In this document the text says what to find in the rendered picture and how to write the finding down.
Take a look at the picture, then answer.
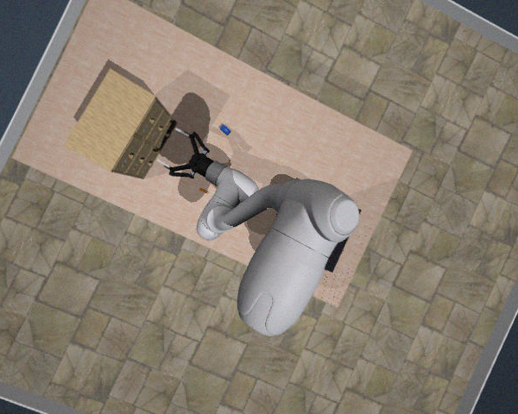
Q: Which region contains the dark brown wooden chest of drawers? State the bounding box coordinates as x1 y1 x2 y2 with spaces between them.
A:
64 69 177 179

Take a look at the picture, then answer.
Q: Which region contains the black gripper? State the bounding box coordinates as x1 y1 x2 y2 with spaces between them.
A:
157 128 214 179

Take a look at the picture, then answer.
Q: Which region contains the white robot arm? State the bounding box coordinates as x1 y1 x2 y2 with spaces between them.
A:
197 161 359 336

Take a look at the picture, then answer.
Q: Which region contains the tan wooden drawer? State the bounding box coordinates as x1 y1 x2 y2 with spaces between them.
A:
126 143 152 175
146 110 170 145
113 136 143 173
154 118 175 149
135 100 163 140
136 148 159 178

